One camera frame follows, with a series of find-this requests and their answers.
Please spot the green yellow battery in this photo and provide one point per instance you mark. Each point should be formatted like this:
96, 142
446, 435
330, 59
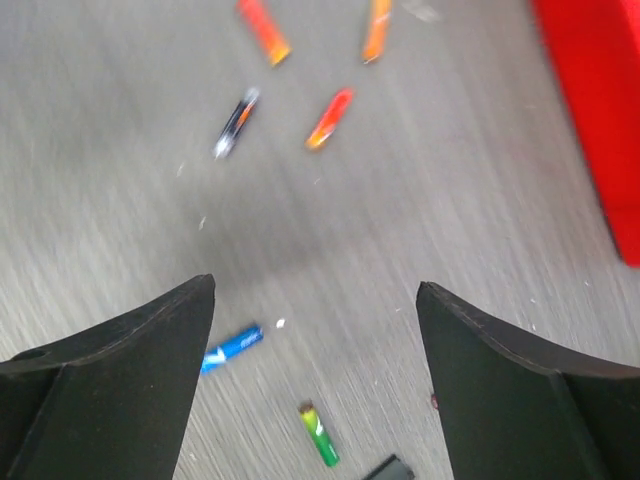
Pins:
318, 434

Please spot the orange battery near edge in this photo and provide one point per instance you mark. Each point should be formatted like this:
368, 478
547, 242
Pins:
330, 118

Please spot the black remote battery cover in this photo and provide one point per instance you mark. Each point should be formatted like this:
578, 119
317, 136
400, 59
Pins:
392, 468

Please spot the blue battery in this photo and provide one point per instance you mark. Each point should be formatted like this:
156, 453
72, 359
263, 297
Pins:
219, 355

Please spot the red plastic tray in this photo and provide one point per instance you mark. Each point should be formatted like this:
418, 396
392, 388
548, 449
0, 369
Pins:
594, 49

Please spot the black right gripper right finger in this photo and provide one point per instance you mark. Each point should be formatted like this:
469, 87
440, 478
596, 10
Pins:
513, 405

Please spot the black white battery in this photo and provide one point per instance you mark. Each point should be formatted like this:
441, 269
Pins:
236, 122

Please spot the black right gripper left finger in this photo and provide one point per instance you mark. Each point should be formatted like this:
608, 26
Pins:
112, 401

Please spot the red orange battery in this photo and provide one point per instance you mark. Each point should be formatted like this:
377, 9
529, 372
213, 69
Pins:
266, 31

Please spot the orange battery left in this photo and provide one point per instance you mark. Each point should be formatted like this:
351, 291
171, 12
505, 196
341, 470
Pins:
375, 39

